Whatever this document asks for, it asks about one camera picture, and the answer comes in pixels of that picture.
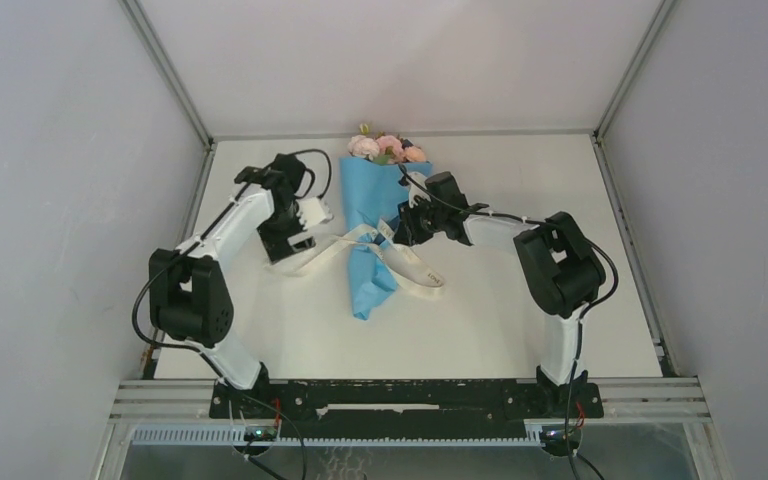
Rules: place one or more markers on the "pink fake flower stem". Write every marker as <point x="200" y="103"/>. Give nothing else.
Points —
<point x="391" y="147"/>
<point x="414" y="154"/>
<point x="363" y="145"/>

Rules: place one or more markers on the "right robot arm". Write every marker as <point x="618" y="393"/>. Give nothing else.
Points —
<point x="560" y="267"/>

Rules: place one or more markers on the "white cable duct strip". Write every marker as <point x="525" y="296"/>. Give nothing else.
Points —
<point x="190" y="435"/>

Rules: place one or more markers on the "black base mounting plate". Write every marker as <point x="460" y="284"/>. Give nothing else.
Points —
<point x="374" y="424"/>

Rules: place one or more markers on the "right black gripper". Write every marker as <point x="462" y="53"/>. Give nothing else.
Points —
<point x="408" y="231"/>

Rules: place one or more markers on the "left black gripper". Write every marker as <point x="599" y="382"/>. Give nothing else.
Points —
<point x="277" y="245"/>

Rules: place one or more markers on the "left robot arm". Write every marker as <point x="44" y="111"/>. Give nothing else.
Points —
<point x="189" y="299"/>

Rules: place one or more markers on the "blue wrapping paper sheet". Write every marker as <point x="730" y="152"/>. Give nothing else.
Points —
<point x="370" y="193"/>

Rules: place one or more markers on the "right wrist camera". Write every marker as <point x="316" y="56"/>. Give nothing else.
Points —
<point x="439" y="190"/>

